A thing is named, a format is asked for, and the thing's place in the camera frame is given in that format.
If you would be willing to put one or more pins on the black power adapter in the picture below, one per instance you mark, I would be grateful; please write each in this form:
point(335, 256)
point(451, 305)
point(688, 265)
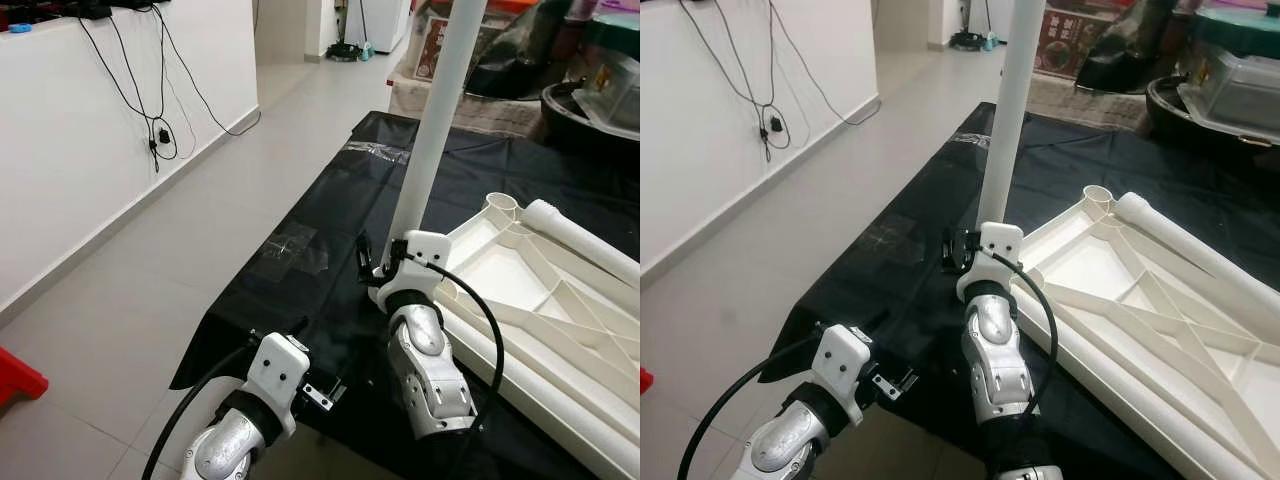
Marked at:
point(161, 133)
point(775, 125)

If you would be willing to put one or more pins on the white plastic table top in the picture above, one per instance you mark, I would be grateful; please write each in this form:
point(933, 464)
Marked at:
point(500, 270)
point(1090, 270)

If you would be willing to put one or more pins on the clear plastic storage box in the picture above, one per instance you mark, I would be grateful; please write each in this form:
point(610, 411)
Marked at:
point(1240, 90)
point(620, 85)

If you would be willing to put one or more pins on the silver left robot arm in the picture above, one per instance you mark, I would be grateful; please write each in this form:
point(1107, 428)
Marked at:
point(790, 445)
point(230, 445)

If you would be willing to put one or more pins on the green floor mop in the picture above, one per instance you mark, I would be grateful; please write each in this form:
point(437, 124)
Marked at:
point(965, 42)
point(345, 52)

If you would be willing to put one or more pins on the black round basin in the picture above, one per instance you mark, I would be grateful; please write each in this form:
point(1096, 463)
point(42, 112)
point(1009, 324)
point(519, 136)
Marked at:
point(570, 120)
point(1175, 120)

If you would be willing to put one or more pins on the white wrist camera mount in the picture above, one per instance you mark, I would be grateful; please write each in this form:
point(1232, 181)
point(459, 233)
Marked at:
point(420, 255)
point(840, 360)
point(1000, 245)
point(275, 370)

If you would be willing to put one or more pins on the orange lid storage box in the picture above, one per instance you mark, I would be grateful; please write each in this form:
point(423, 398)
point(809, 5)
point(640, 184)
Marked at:
point(1070, 45)
point(425, 55)

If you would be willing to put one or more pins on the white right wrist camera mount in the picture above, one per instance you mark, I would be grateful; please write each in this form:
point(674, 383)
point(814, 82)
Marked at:
point(1000, 245)
point(420, 255)

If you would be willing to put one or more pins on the green round lid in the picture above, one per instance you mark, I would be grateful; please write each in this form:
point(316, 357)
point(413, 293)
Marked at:
point(1240, 25)
point(615, 35)

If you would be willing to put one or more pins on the red plastic stool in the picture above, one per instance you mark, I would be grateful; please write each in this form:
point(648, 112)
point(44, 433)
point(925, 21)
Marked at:
point(18, 375)
point(646, 378)

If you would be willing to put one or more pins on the black tablecloth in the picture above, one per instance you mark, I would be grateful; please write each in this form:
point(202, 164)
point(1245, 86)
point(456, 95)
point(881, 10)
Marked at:
point(330, 220)
point(920, 200)

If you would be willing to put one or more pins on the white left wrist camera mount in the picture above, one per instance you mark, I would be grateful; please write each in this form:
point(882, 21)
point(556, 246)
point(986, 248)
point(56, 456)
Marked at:
point(840, 360)
point(275, 370)

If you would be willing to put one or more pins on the black electronic device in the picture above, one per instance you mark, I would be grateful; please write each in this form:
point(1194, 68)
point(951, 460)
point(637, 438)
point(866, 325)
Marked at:
point(95, 10)

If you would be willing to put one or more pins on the clear tape strip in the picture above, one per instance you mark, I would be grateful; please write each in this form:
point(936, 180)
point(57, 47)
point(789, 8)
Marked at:
point(970, 140)
point(375, 150)

